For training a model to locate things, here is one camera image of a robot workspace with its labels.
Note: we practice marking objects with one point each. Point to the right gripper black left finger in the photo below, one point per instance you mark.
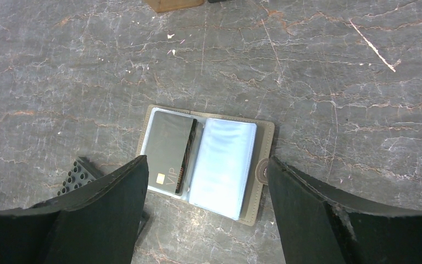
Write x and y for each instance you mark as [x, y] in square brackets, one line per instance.
[96, 223]

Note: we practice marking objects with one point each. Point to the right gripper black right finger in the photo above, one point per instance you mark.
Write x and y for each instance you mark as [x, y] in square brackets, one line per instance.
[319, 223]

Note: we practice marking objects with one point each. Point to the grey blue card holder wallet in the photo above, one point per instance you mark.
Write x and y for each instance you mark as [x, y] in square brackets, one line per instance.
[226, 169]

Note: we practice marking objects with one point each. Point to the dark grey studded baseplate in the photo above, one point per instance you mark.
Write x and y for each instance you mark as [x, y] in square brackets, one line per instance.
[82, 173]

